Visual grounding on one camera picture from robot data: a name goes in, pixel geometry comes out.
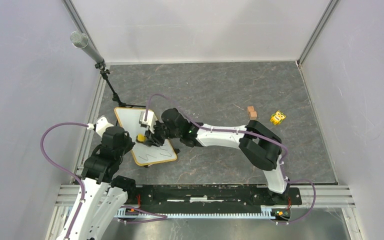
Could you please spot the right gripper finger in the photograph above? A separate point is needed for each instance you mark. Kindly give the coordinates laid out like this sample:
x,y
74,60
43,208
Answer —
x,y
154,141
149,134

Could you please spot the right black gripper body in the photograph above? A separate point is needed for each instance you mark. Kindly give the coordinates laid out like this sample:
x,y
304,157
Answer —
x,y
161,133

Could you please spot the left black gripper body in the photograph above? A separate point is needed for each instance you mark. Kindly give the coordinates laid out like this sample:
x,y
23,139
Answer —
x,y
128,144

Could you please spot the yellow bone shaped eraser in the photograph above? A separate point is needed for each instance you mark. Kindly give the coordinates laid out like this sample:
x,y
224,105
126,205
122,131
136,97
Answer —
x,y
141,138

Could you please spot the yellow framed whiteboard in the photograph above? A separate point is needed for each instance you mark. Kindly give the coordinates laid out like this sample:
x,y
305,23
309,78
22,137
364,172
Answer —
x,y
129,119

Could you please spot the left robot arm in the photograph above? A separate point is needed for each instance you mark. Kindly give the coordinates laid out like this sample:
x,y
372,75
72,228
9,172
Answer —
x,y
101,193

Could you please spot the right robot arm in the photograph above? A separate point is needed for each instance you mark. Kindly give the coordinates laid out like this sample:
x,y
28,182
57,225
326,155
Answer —
x,y
261,146

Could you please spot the black microphone tripod stand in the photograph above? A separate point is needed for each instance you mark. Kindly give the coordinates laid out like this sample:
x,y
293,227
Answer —
x,y
104,72

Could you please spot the upper wooden cube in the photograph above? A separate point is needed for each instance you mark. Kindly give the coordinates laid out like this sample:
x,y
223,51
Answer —
x,y
250,109

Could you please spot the wooden cube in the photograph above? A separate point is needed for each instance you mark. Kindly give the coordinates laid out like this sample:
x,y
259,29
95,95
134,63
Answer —
x,y
250,109
253,115

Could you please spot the lower wooden cube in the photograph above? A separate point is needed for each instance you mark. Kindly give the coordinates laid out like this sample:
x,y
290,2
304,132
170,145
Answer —
x,y
253,115

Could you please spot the silver microphone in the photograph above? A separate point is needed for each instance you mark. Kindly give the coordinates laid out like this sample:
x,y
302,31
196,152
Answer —
x,y
81,41

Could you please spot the yellow owl toy block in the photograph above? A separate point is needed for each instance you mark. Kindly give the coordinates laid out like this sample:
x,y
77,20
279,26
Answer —
x,y
277,118

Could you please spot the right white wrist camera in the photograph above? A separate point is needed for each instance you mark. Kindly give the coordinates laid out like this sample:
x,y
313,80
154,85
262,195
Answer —
x,y
147,118

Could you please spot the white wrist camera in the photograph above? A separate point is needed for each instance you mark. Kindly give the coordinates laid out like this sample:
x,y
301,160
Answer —
x,y
147,118
100,126

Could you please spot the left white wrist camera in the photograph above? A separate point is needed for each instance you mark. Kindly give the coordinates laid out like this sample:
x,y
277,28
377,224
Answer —
x,y
100,126

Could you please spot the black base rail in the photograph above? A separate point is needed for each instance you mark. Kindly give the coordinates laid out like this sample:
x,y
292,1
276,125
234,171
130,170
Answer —
x,y
211,198

